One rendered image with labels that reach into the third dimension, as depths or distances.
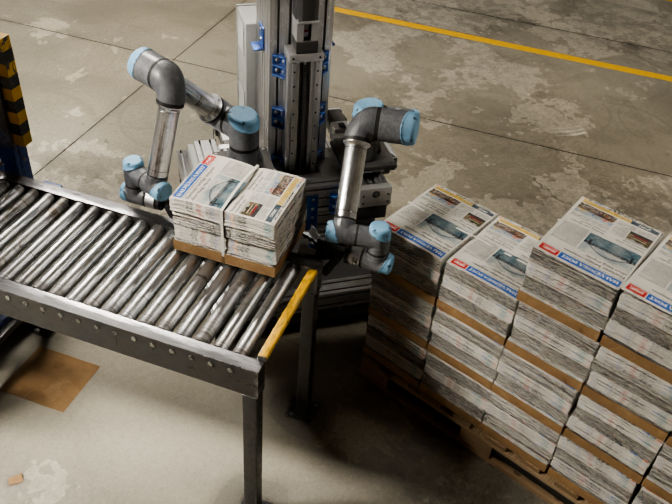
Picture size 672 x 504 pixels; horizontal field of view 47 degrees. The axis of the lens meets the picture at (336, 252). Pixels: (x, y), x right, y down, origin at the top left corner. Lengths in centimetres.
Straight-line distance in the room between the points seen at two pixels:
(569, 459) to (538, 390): 29
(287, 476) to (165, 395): 63
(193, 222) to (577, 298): 125
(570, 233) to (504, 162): 234
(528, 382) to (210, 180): 129
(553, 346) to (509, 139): 263
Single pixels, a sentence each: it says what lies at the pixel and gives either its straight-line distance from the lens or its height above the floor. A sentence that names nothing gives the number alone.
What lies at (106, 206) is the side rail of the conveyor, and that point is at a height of 80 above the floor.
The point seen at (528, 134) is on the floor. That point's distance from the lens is 518.
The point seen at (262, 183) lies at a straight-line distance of 260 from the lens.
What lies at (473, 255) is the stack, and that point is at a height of 83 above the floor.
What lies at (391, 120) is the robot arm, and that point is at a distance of 262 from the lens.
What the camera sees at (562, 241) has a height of 107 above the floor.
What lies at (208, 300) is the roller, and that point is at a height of 80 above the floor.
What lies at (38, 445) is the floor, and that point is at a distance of 324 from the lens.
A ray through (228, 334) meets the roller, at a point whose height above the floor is 80.
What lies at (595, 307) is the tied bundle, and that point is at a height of 95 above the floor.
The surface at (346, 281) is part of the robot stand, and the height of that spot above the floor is 22.
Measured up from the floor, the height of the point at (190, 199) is 103.
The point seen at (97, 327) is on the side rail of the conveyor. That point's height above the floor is 78.
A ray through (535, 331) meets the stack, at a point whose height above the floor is 74.
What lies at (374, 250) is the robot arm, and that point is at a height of 88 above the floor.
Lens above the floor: 253
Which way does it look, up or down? 40 degrees down
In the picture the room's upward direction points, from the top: 5 degrees clockwise
